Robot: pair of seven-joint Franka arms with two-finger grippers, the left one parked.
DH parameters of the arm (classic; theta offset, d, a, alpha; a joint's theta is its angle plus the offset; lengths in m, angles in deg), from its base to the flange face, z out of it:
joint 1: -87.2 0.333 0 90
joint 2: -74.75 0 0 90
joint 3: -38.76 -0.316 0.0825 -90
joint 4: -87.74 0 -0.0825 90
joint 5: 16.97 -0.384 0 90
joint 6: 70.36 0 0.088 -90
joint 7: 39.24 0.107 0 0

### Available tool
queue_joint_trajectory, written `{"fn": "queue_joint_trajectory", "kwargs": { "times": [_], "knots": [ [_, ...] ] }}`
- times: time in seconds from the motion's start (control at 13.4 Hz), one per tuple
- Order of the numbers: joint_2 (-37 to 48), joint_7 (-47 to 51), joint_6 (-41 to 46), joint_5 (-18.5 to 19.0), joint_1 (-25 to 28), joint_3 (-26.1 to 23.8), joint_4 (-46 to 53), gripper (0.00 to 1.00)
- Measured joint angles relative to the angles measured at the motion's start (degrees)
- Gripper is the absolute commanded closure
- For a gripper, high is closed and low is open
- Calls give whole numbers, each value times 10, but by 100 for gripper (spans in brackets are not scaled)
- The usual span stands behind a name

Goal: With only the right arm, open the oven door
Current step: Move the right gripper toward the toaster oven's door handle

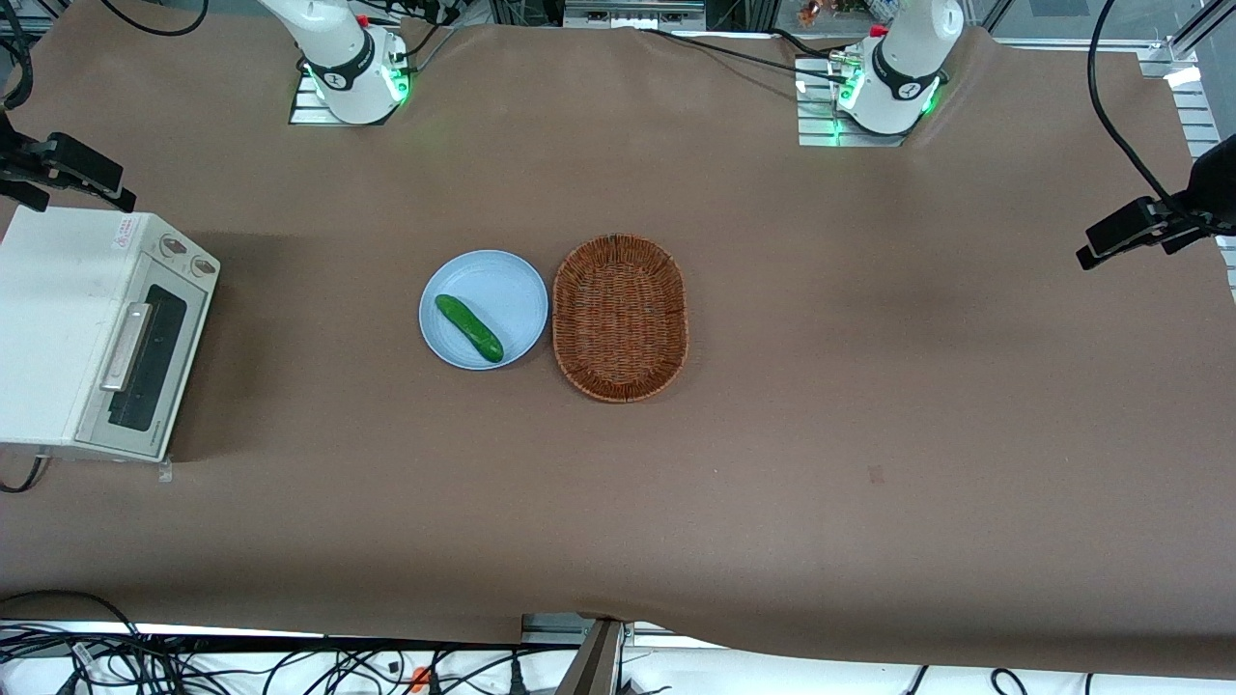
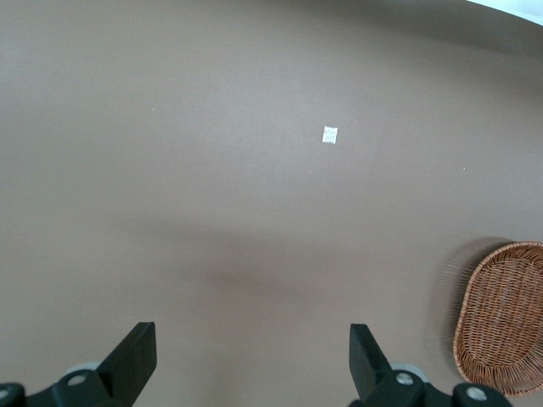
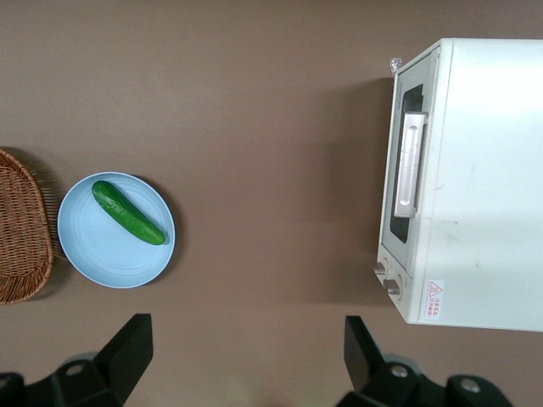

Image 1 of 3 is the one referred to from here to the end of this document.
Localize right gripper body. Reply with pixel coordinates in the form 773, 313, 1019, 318
0, 111, 47, 182

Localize black cable across cloth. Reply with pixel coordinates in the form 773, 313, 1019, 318
637, 27, 851, 80
770, 27, 856, 61

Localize silver oven door handle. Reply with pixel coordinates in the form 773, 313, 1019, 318
99, 301, 156, 394

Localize aluminium profile post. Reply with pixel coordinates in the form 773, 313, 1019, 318
521, 612, 640, 695

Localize light blue plate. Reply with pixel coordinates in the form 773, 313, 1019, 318
418, 249, 549, 372

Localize brown wicker basket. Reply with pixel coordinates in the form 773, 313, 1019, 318
551, 233, 689, 404

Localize brown table cloth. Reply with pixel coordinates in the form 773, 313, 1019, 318
0, 19, 1236, 679

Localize white toaster oven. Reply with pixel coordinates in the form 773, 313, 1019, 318
0, 205, 222, 462

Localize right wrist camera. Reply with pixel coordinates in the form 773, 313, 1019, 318
43, 132, 138, 214

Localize grey metal frame bracket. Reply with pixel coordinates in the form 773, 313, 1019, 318
563, 0, 708, 31

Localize black left wrist camera cable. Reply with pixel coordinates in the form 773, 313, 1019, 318
1087, 0, 1177, 209

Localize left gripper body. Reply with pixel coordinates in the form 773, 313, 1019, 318
1189, 134, 1236, 234

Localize green cucumber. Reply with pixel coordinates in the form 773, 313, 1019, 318
435, 293, 506, 365

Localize oven door with window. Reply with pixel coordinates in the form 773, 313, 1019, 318
75, 272, 215, 460

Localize tangled black floor cables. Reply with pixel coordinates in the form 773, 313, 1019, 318
0, 589, 542, 695

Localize black oven power cable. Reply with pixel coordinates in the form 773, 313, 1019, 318
0, 455, 49, 495

